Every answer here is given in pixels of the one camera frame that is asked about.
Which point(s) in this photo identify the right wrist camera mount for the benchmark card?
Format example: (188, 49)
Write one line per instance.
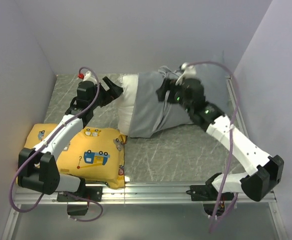
(188, 71)

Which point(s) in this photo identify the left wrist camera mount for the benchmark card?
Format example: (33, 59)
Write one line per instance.
(88, 76)

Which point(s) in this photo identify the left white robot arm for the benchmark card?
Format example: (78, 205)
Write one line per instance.
(82, 107)

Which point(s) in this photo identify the aluminium mounting rail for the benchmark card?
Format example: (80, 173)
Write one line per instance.
(246, 220)

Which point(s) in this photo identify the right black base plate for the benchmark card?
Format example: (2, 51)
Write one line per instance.
(202, 193)

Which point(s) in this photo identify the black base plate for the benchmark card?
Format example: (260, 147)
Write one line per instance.
(90, 193)
(202, 193)

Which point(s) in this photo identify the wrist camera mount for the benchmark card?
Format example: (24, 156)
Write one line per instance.
(88, 76)
(188, 71)

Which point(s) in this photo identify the yellow cartoon print pillow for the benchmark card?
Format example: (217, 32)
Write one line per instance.
(59, 158)

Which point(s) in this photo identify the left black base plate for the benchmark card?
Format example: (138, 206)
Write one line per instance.
(90, 193)

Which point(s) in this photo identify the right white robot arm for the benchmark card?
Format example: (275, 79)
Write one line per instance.
(262, 171)

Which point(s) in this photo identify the white pillow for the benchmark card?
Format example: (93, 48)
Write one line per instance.
(125, 103)

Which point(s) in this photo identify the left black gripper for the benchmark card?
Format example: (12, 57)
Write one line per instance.
(114, 92)

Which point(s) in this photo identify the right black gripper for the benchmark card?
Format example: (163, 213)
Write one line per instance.
(167, 85)

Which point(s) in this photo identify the grey pillowcase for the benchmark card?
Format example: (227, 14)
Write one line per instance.
(149, 116)

